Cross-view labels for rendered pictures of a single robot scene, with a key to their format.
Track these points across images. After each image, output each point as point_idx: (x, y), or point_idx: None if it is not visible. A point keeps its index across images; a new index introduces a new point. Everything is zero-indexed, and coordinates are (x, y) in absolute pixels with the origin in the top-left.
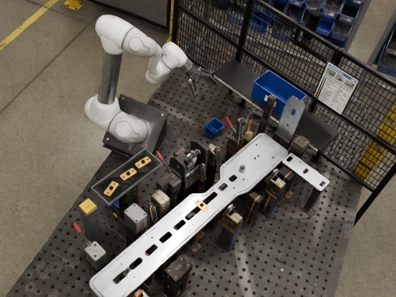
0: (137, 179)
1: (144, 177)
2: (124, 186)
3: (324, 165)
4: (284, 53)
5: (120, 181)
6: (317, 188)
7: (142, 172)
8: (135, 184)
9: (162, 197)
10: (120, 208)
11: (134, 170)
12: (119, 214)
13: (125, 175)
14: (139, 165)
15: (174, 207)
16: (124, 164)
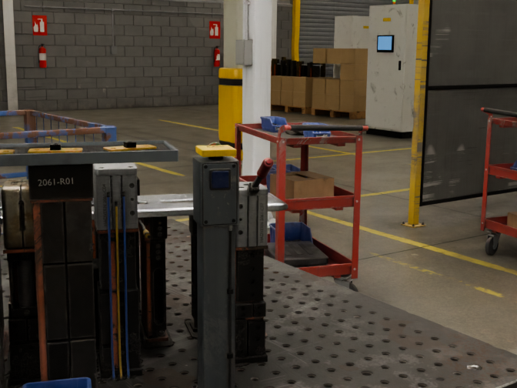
0: (48, 147)
1: (26, 146)
2: (95, 147)
3: None
4: None
5: (92, 150)
6: None
7: (17, 148)
8: (65, 145)
9: (19, 182)
10: (95, 336)
11: (32, 149)
12: (97, 387)
13: (65, 149)
14: (6, 150)
15: (1, 216)
16: (37, 156)
